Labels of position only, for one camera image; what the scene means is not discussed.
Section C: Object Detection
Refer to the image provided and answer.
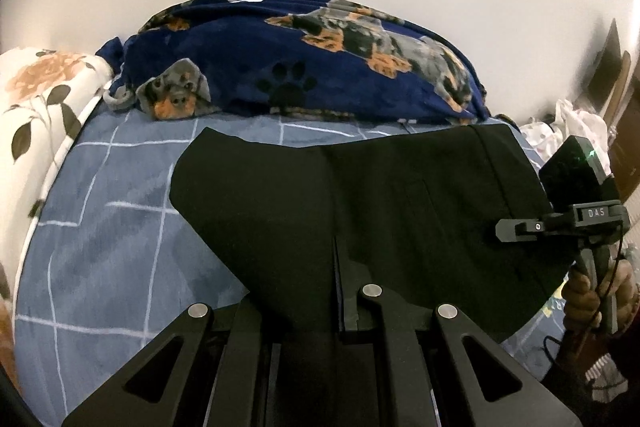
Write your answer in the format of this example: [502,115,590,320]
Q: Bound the white floral quilt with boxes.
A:
[0,48,118,308]

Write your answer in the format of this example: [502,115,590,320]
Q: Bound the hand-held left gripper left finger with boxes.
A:
[62,297,281,427]

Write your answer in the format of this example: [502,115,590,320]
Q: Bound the black cable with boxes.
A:
[542,222,628,365]

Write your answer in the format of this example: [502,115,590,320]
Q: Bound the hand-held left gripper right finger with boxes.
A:
[336,252,583,427]

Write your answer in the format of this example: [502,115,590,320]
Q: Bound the white dotted cloth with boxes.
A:
[517,99,611,172]

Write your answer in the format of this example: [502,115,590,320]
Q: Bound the blue grid bedsheet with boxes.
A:
[12,109,566,427]

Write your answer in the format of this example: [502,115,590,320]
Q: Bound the brown wooden furniture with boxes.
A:
[585,19,633,122]

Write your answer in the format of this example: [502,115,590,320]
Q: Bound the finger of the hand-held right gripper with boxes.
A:
[495,217,553,244]

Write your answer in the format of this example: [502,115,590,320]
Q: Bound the navy dog print blanket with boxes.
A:
[95,0,521,128]

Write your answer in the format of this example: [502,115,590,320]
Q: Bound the person's right forearm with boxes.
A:
[542,324,640,427]

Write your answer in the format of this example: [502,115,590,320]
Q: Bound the person's right hand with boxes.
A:
[561,257,640,334]

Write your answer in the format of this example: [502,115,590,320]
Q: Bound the black pants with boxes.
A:
[169,123,576,427]

